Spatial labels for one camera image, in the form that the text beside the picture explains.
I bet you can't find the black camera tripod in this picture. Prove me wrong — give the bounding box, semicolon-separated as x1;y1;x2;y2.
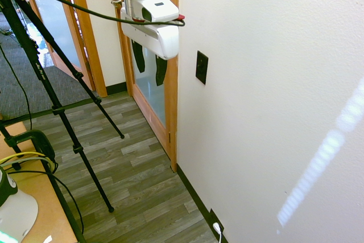
0;0;126;243

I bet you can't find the black baseboard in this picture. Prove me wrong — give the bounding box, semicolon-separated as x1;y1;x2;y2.
176;162;229;243

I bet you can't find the black wall outlet plate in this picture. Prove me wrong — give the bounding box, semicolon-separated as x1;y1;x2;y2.
209;208;225;234

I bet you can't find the grey cable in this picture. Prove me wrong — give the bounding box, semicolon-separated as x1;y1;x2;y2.
0;156;53;170

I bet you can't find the wooden framed glass partition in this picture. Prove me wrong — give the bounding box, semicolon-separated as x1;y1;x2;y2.
17;0;109;98

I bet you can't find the yellow cable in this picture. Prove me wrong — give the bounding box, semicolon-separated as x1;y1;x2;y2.
0;152;55;172

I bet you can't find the white plug with cable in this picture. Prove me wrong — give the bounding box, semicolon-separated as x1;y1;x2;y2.
212;221;225;243

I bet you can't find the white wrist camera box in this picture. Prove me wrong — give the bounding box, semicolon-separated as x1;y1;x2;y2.
135;0;180;23

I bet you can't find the black wall light switch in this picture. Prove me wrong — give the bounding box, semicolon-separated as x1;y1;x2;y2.
195;50;209;85

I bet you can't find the thin black cable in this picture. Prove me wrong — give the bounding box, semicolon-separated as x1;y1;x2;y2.
0;44;33;131

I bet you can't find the black table clamp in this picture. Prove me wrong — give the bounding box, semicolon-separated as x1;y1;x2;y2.
3;129;57;168

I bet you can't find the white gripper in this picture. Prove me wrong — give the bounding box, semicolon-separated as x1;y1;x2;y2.
120;9;180;87

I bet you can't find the wooden glass door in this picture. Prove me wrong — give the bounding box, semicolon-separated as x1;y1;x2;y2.
113;0;180;173

